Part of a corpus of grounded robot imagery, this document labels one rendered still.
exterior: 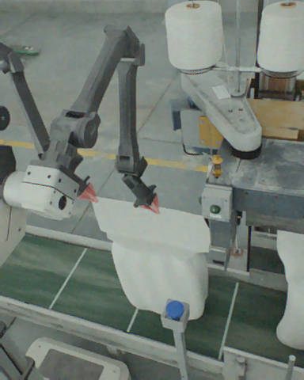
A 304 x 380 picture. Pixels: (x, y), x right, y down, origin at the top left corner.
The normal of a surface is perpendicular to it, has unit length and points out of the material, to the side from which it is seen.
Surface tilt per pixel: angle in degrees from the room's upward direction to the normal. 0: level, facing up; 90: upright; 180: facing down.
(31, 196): 30
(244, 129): 0
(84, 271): 0
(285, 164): 0
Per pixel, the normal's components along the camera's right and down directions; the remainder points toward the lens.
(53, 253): -0.13, -0.76
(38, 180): -0.29, -0.34
